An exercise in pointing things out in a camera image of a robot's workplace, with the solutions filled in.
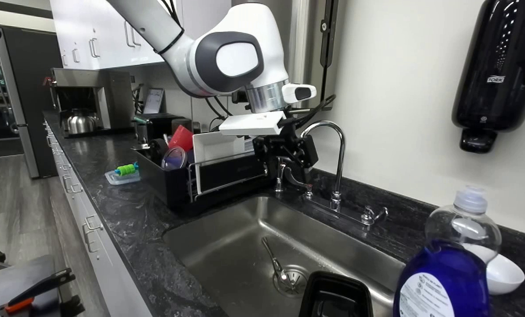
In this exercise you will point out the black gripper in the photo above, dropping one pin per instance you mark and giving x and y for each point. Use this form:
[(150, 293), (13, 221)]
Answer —
[(286, 150)]

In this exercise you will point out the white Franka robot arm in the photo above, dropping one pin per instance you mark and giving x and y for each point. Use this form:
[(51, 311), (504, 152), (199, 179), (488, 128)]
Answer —
[(227, 59)]

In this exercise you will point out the chrome gooseneck faucet spout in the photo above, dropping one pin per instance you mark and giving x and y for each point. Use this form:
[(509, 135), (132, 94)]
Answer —
[(340, 159)]

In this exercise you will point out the white rectangular plate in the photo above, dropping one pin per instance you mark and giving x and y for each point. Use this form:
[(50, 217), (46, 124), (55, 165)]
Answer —
[(220, 147)]

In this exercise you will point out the black dish rack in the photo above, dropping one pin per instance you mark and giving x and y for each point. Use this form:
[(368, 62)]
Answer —
[(215, 177)]

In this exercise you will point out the metal spoon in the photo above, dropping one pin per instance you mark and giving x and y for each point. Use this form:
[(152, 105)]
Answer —
[(272, 258)]

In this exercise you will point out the stainless steel sink basin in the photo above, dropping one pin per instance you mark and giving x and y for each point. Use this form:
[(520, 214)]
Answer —
[(233, 253)]

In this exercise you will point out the round metal sink drain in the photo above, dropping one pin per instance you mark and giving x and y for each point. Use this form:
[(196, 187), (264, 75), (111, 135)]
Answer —
[(291, 281)]

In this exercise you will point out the red plastic cup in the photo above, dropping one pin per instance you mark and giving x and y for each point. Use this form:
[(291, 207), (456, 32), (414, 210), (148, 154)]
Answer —
[(182, 138)]

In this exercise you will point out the clear glass with blue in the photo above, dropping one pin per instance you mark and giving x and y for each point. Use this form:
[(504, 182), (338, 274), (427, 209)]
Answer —
[(175, 159)]

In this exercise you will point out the black plastic food tray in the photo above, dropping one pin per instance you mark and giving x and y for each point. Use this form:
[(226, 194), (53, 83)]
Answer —
[(335, 297)]

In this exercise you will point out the green yellow sponge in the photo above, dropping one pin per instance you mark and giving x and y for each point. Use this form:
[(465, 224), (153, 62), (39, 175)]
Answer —
[(125, 170)]

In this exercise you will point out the blue dish soap bottle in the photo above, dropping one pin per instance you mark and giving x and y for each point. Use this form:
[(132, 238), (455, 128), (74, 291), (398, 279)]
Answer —
[(444, 283)]

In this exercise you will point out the white base cabinet row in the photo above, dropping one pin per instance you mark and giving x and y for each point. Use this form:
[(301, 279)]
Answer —
[(97, 235)]

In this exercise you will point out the black coffee maker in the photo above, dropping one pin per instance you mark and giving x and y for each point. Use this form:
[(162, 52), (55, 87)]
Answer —
[(79, 112)]

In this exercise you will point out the small white bowl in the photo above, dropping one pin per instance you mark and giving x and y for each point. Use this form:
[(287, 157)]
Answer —
[(506, 275)]

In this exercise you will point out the black tool platform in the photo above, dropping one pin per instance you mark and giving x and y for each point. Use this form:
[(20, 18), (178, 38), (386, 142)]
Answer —
[(16, 288)]

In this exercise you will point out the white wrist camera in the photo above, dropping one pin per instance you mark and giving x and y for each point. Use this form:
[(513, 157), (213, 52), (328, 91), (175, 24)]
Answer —
[(300, 92)]

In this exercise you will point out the small picture frame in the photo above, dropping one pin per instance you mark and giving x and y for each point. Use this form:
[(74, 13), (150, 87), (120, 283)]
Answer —
[(153, 101)]

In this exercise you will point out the black wall soap dispenser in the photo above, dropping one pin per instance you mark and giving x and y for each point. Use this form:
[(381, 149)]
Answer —
[(497, 71)]

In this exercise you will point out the white wall cabinet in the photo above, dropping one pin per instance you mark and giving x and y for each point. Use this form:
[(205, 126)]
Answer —
[(97, 29)]

